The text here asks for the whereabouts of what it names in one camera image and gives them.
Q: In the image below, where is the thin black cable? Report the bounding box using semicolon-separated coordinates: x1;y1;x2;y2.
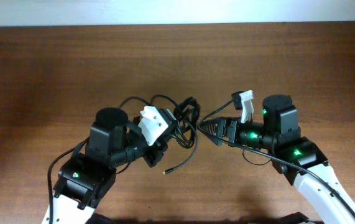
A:
118;95;201;175

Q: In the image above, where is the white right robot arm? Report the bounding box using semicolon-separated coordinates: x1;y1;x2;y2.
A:
198;91;355;223

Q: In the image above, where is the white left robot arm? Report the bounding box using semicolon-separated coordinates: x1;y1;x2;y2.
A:
43;106;177;223

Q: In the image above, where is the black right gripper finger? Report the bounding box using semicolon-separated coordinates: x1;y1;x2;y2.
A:
200;118;226;137
207;133;225;146

